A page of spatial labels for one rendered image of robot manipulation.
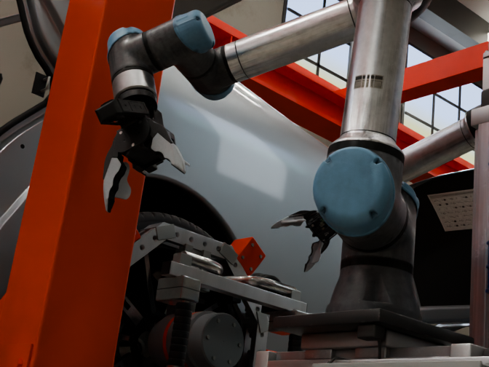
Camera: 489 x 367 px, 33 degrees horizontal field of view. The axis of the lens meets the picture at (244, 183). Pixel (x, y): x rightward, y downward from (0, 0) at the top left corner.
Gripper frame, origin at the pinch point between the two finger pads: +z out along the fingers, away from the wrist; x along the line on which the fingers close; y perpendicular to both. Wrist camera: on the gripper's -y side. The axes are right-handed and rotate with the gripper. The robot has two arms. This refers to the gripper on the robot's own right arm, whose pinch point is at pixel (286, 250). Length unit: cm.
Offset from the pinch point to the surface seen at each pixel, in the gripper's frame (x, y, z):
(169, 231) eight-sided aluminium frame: -24.9, 15.9, 21.9
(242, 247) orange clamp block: -8.6, 2.8, 9.1
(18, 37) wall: -186, -542, 5
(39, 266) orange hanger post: -40, 65, 45
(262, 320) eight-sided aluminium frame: 9.3, 4.5, 16.7
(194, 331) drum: -5.4, 31.1, 31.7
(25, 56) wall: -169, -542, 11
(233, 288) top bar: -7.7, 32.5, 18.9
